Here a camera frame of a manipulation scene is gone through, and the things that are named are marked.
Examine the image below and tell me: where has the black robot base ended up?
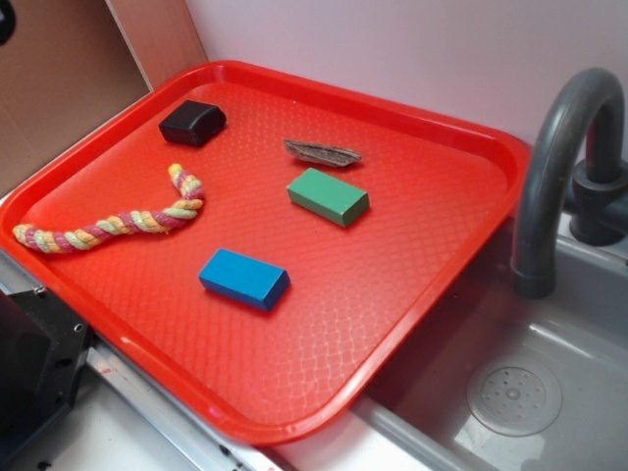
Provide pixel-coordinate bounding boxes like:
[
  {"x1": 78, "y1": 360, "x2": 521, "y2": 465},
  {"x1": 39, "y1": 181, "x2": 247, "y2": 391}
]
[{"x1": 1, "y1": 291, "x2": 90, "y2": 436}]

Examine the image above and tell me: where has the green wooden block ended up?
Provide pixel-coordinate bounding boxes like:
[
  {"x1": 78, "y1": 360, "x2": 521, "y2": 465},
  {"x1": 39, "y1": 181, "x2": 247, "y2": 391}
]
[{"x1": 287, "y1": 169, "x2": 370, "y2": 228}]

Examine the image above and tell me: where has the blue wooden block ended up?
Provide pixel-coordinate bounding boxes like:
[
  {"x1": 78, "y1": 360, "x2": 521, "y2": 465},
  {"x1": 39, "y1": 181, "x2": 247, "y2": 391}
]
[{"x1": 198, "y1": 248, "x2": 290, "y2": 312}]

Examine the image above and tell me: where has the black rounded block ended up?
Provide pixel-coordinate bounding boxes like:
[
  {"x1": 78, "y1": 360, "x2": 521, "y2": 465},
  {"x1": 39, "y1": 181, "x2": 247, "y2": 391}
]
[{"x1": 158, "y1": 100, "x2": 227, "y2": 147}]

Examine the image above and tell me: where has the red plastic tray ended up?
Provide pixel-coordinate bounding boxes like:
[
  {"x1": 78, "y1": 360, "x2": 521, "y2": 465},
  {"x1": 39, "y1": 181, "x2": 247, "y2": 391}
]
[{"x1": 1, "y1": 62, "x2": 529, "y2": 445}]

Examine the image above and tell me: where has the brown bark piece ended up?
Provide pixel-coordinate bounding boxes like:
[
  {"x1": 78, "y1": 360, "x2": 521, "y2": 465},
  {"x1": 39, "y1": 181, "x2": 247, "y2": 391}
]
[{"x1": 284, "y1": 139, "x2": 362, "y2": 168}]

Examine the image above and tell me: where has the grey plastic sink basin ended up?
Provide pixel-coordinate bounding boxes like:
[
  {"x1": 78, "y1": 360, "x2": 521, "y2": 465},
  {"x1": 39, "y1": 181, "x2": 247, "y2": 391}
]
[{"x1": 354, "y1": 224, "x2": 627, "y2": 470}]

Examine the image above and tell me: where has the grey sink drain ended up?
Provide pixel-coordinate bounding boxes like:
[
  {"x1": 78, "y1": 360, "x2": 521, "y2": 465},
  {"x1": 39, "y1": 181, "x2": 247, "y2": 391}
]
[{"x1": 466, "y1": 362, "x2": 562, "y2": 438}]

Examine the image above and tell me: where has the grey toy faucet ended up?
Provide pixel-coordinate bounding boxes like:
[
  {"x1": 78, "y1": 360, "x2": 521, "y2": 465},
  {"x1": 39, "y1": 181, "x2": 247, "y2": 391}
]
[{"x1": 510, "y1": 68, "x2": 627, "y2": 299}]

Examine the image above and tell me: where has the brown cardboard box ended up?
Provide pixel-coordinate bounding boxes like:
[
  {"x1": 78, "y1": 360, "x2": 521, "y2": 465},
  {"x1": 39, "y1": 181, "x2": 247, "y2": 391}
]
[{"x1": 1, "y1": 1, "x2": 206, "y2": 194}]

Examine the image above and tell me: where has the multicoloured twisted rope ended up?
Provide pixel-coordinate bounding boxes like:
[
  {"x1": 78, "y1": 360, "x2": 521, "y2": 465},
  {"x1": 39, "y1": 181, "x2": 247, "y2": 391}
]
[{"x1": 12, "y1": 163, "x2": 206, "y2": 255}]

